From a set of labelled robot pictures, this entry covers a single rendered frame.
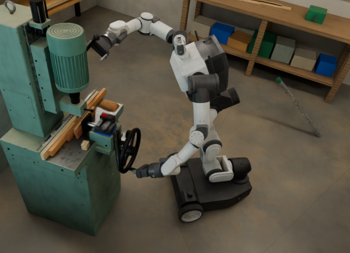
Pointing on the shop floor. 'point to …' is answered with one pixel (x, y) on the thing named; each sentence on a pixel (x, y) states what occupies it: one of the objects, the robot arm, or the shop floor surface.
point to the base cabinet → (68, 192)
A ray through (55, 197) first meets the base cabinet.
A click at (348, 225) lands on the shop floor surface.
